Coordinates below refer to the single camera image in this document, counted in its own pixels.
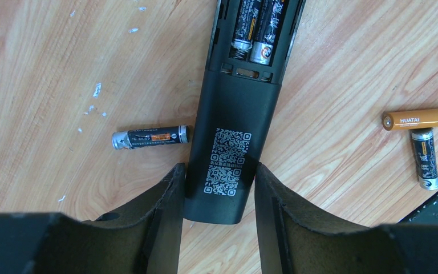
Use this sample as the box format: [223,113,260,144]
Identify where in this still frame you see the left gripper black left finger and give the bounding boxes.
[0,163,185,273]

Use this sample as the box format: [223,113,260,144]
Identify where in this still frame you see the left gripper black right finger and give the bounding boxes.
[254,165,438,273]

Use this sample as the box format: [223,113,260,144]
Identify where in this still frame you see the black battery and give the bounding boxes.
[112,125,190,150]
[411,128,438,191]

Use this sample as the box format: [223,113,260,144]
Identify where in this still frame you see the orange battery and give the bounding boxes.
[382,108,438,131]

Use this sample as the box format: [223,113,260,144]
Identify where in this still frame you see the black remote control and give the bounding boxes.
[184,1,305,224]

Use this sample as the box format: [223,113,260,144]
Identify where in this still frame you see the batteries in black remote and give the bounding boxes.
[229,0,289,66]

